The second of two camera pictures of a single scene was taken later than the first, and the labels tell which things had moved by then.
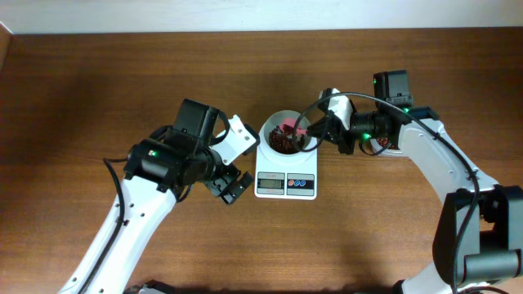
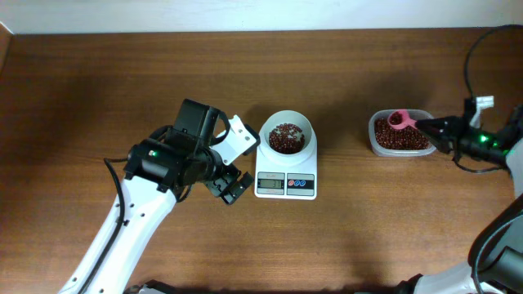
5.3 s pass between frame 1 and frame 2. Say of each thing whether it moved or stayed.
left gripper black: stayed
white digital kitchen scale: stayed
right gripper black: moved
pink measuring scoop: moved
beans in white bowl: stayed
